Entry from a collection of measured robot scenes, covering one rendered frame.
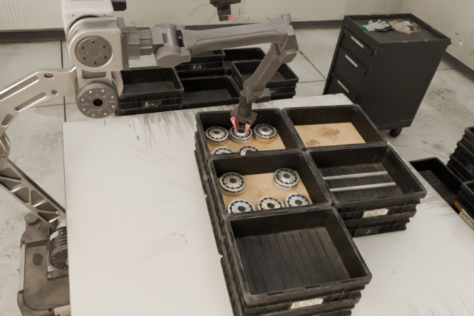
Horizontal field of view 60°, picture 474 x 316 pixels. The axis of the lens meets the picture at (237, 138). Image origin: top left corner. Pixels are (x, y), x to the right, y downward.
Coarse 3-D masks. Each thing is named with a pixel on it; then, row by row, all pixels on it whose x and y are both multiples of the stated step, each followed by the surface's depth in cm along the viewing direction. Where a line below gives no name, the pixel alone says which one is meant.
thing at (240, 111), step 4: (240, 104) 174; (252, 104) 175; (236, 108) 181; (240, 108) 175; (244, 108) 174; (248, 108) 174; (232, 112) 178; (236, 112) 178; (240, 112) 176; (244, 112) 175; (248, 112) 175; (252, 112) 180; (240, 116) 176; (244, 116) 176; (248, 116) 177; (252, 116) 177; (256, 116) 179; (248, 120) 175; (252, 120) 175
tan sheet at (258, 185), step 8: (248, 176) 167; (256, 176) 168; (264, 176) 168; (272, 176) 169; (248, 184) 164; (256, 184) 164; (264, 184) 165; (272, 184) 165; (248, 192) 161; (256, 192) 161; (264, 192) 162; (272, 192) 162; (280, 192) 162; (288, 192) 163; (296, 192) 164; (304, 192) 164; (224, 200) 156; (232, 200) 156; (248, 200) 157; (256, 200) 158
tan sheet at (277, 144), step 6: (204, 132) 187; (228, 132) 189; (276, 132) 193; (252, 138) 187; (276, 138) 189; (228, 144) 182; (234, 144) 182; (246, 144) 183; (252, 144) 184; (258, 144) 184; (264, 144) 185; (270, 144) 185; (276, 144) 186; (282, 144) 186; (210, 150) 177; (234, 150) 179
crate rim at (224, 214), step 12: (228, 156) 160; (240, 156) 161; (252, 156) 162; (264, 156) 164; (312, 168) 161; (216, 180) 150; (216, 192) 147; (324, 192) 151; (312, 204) 146; (324, 204) 146; (228, 216) 137
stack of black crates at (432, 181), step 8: (416, 160) 262; (424, 160) 263; (432, 160) 267; (440, 160) 265; (416, 168) 266; (424, 168) 269; (432, 168) 270; (440, 168) 264; (448, 168) 259; (424, 176) 267; (432, 176) 268; (440, 176) 265; (448, 176) 259; (456, 176) 254; (432, 184) 262; (440, 184) 263; (448, 184) 260; (456, 184) 254; (440, 192) 257; (448, 192) 258; (456, 192) 254; (448, 200) 252
